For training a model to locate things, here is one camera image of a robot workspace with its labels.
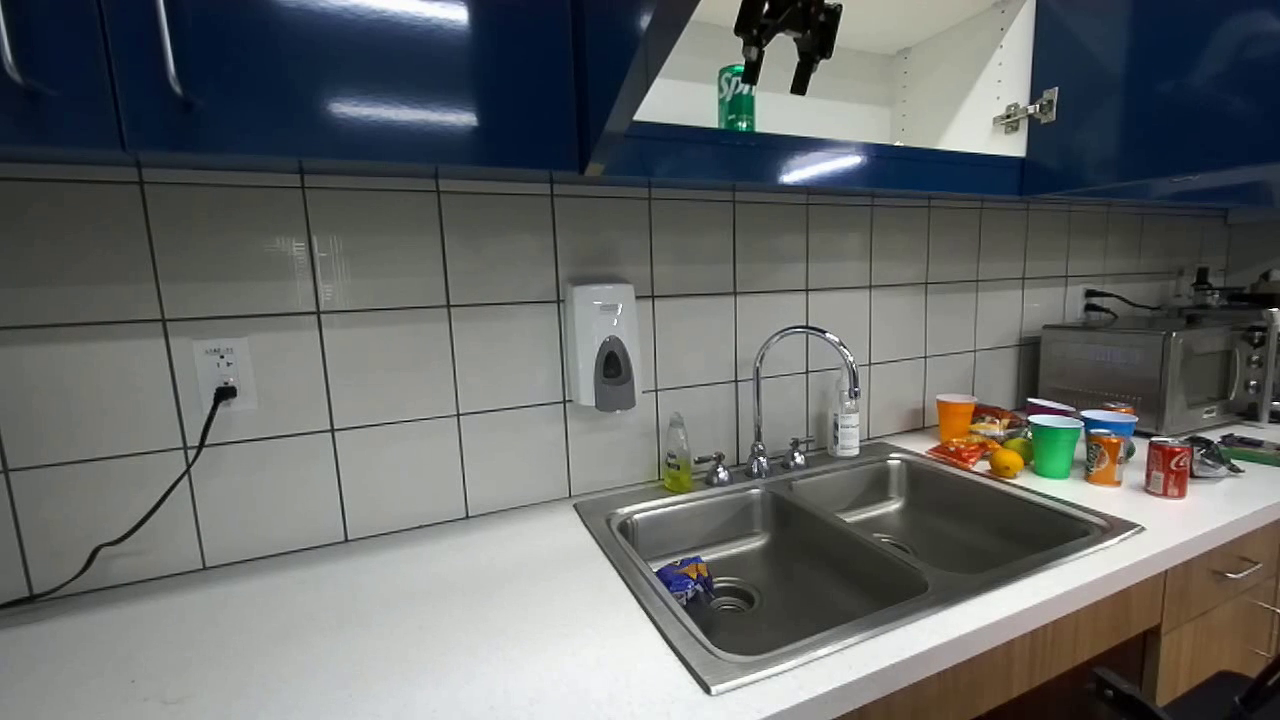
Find clear bottle with white label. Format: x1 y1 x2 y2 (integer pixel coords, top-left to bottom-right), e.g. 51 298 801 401
830 376 867 458

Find white wall soap dispenser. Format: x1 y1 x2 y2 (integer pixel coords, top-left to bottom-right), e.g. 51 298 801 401
555 275 644 417

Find white wall power outlet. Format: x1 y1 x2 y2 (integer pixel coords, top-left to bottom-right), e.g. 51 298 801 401
188 337 258 417

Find red soda can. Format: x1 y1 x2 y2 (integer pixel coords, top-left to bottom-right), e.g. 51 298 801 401
1139 432 1196 503

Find stainless steel double sink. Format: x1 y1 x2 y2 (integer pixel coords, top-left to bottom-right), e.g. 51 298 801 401
574 443 1148 698

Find orange plastic cup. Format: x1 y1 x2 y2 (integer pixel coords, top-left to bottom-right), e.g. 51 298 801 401
934 390 980 450

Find stainless steel microwave oven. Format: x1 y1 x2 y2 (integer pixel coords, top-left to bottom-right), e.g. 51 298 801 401
1038 309 1280 436

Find metal cabinet door hinge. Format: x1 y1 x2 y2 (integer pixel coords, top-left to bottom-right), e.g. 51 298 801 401
992 83 1069 136

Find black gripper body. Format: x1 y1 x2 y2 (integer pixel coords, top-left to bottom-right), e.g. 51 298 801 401
736 0 849 35

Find wooden base cabinet drawers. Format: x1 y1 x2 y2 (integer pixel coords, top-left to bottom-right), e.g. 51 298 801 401
838 516 1280 720

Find green flat packet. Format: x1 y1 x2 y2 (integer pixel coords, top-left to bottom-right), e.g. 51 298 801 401
1216 432 1280 470

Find blue cabinets with metal handles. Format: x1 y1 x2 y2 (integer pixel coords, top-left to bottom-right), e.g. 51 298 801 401
0 0 590 177

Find black appliance wall cable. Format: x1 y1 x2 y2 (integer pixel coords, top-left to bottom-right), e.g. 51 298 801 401
1082 285 1204 322

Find chrome gooseneck faucet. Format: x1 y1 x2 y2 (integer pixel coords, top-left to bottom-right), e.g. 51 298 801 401
743 319 867 480

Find yellow-green dish soap bottle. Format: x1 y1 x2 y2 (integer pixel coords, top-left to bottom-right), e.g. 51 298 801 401
657 410 700 501

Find green soda can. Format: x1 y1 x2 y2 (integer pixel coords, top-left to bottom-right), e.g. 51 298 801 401
715 60 762 136

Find orange red chip bag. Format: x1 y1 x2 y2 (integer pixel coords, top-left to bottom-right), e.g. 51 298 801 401
934 405 1032 470

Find blue snack bag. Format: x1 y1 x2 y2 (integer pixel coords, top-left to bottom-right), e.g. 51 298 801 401
653 553 720 613

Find blue plastic cup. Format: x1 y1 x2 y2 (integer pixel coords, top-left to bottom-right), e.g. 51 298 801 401
1077 405 1143 454

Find blue cabinet with white interior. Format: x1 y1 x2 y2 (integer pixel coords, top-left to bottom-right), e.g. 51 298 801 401
606 0 1071 197

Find black power cord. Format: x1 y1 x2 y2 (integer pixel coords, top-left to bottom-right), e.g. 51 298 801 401
0 385 240 617

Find green plastic cup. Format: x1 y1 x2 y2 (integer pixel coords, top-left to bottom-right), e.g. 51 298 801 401
1026 410 1087 480

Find glossy blue cabinet door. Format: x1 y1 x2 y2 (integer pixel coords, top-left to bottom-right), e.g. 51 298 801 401
574 0 703 177
1026 0 1280 209

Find orange soda can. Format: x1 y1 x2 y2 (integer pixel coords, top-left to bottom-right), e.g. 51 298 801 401
1086 428 1135 489

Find yellow lemon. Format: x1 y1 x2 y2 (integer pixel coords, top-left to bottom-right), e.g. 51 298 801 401
989 438 1032 482

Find crumpled silver wrapper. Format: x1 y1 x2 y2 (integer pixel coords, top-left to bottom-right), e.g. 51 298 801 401
1184 432 1247 482

